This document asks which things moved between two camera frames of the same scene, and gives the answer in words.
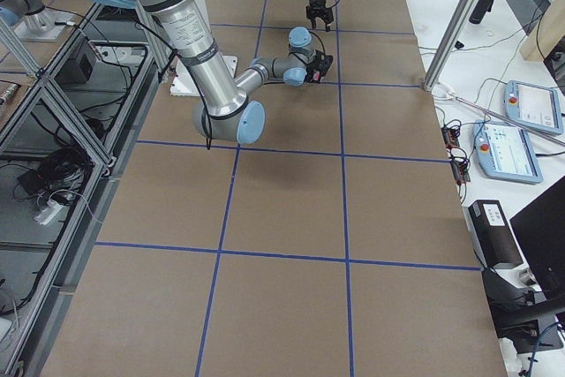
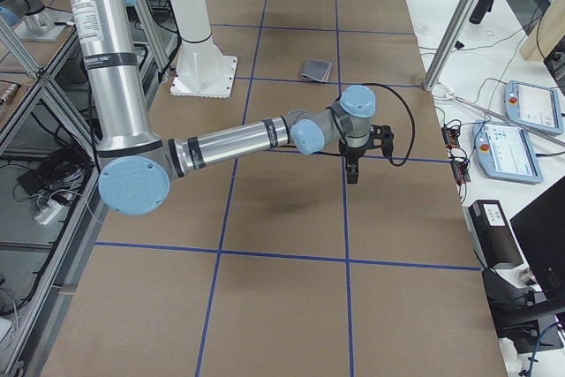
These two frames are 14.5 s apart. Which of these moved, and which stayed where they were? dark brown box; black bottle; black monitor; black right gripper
Moved: black right gripper
Stayed: black monitor; dark brown box; black bottle
